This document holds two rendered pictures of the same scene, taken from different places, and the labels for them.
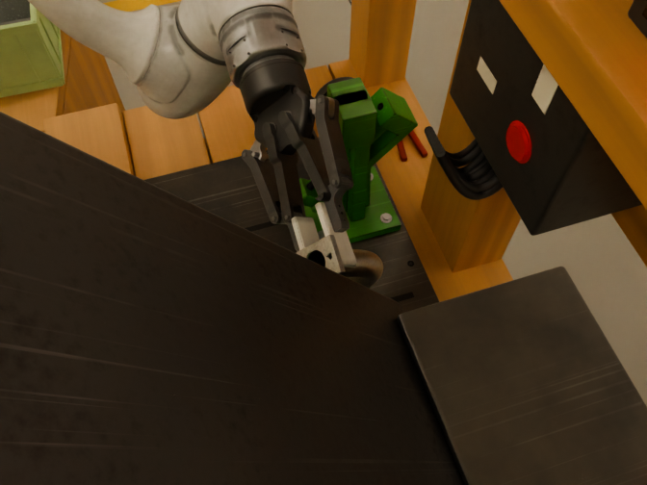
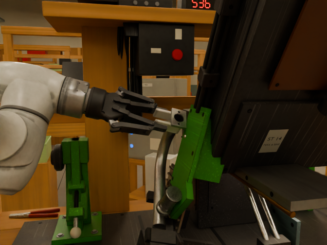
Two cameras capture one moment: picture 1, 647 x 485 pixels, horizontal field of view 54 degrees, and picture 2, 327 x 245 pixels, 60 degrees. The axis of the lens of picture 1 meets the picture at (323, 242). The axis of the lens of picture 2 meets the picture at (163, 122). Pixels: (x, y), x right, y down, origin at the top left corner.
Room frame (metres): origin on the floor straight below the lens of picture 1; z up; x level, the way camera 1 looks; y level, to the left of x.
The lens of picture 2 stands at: (0.28, 0.72, 1.33)
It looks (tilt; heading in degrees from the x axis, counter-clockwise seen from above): 8 degrees down; 275
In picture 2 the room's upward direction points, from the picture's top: straight up
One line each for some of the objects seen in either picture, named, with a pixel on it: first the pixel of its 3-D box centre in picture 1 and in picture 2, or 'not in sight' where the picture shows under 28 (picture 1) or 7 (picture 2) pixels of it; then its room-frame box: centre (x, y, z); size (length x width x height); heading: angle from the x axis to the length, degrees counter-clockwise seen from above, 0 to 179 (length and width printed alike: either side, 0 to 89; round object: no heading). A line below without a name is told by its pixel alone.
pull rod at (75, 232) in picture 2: not in sight; (75, 224); (0.57, 0.04, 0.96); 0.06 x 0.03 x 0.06; 108
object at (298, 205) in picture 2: not in sight; (267, 171); (0.09, 0.04, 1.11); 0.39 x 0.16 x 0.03; 108
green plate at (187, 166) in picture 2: not in sight; (201, 148); (0.25, 0.05, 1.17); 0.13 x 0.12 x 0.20; 18
